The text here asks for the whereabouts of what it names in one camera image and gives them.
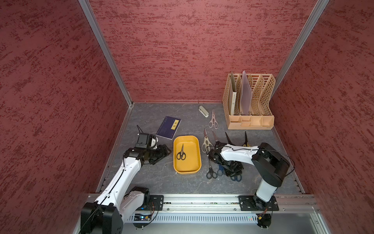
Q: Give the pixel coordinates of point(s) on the beige plastic file organizer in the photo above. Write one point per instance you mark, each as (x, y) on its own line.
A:
(260, 116)

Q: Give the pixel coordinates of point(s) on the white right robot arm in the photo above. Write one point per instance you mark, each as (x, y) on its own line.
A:
(271, 165)

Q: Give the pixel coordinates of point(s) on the grey folder in organizer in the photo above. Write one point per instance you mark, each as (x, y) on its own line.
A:
(246, 95)

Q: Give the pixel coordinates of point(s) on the cream handled kitchen scissors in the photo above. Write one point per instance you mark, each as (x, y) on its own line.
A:
(207, 145)

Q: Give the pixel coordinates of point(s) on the white book in organizer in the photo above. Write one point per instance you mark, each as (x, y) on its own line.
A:
(232, 95)

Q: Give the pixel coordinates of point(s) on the pink handled scissors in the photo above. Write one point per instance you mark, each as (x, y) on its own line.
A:
(213, 122)

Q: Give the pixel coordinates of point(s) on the small grey handled scissors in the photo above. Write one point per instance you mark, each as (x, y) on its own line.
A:
(211, 173)

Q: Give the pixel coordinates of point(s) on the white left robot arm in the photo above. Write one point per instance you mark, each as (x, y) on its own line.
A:
(116, 204)

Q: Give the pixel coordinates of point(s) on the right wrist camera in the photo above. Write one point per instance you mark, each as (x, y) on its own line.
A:
(214, 155)

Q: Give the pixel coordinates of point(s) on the yellow and black scissors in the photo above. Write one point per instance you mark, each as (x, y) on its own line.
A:
(246, 144)

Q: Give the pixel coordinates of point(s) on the small black handled scissors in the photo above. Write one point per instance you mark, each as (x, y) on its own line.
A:
(181, 155)

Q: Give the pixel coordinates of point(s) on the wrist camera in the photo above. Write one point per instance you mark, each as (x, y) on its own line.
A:
(146, 141)
(214, 155)

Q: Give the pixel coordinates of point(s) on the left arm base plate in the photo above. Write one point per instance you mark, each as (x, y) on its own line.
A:
(154, 201)

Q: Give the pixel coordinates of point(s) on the beige stapler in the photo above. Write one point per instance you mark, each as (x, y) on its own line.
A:
(203, 111)

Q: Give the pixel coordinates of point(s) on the blue handled scissors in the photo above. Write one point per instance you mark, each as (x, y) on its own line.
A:
(221, 170)

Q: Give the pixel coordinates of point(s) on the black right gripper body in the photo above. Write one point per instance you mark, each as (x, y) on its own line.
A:
(233, 168)

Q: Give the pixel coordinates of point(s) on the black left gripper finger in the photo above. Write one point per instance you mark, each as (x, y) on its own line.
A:
(164, 149)
(155, 159)

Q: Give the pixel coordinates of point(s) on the yellow plastic storage box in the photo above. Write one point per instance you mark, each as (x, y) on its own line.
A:
(193, 163)

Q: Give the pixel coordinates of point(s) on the small teal handled scissors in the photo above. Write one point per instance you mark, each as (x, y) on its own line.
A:
(236, 177)

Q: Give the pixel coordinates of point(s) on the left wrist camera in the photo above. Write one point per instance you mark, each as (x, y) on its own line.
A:
(146, 141)

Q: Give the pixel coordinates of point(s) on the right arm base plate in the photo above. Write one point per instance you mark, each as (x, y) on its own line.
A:
(253, 203)

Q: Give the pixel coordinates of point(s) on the dark blue book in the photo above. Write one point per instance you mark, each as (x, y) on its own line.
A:
(168, 127)

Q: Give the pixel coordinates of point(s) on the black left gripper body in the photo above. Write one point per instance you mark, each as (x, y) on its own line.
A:
(151, 155)

